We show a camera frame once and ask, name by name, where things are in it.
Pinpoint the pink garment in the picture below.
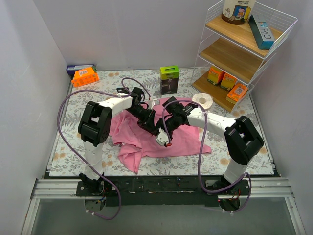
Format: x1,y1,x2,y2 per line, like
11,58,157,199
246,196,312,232
110,110,201,174

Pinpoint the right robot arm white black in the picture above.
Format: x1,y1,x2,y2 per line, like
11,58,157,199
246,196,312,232
156,97,264,195

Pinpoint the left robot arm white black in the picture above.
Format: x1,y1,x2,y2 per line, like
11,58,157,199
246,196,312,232
78,87,158,196

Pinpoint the floral table mat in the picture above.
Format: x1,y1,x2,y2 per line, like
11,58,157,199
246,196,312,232
48,68,274,177

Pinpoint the toilet paper roll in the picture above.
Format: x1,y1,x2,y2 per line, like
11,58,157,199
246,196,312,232
192,93,213,110

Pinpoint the small black display case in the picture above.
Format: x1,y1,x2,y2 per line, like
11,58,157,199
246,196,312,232
116,87,129,94

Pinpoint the green black product box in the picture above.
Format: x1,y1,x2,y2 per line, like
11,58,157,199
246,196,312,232
160,65,179,95

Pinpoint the orange yellow box left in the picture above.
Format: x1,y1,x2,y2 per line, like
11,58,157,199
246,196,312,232
207,65,224,86

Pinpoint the orange yellow box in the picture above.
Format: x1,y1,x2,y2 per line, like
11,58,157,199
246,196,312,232
207,65,224,86
220,73,237,91

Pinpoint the orange yellow box middle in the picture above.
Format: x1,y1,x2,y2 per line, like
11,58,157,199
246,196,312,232
220,73,237,91

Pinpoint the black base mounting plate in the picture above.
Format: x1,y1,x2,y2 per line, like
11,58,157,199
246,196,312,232
76,176,250,207

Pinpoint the orange box right shelf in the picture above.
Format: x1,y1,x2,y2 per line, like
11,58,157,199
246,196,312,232
226,83,248,104

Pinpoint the orange box on mat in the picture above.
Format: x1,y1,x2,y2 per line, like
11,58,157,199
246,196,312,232
71,67,99,88

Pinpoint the teal long box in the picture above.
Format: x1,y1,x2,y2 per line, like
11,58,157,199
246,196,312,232
248,14,275,50

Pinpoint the cartoon printed canister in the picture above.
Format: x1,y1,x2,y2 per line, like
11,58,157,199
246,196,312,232
222,0,256,25

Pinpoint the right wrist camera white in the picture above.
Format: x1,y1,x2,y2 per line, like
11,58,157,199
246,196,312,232
156,128,172,147

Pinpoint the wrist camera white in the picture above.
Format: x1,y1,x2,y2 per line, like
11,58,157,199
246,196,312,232
147,99,160,108
156,128,172,147

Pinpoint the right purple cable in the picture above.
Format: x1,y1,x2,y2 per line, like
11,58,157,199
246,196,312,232
162,99,252,214

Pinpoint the purple cable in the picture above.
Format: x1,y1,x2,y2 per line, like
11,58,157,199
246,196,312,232
162,99,252,214
57,77,152,220

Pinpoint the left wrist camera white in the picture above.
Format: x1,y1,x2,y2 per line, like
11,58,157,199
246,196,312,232
147,99,160,108

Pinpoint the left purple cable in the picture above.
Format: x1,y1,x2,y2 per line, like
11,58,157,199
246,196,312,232
57,77,152,220

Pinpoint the blue box at wall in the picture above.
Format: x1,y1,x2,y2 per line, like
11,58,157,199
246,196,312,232
66,64,97,76

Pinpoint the white wire shelf rack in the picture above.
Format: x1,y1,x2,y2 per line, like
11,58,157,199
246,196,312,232
192,0,298,112

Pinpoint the aluminium frame rail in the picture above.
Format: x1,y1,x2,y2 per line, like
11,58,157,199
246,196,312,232
22,177,305,235

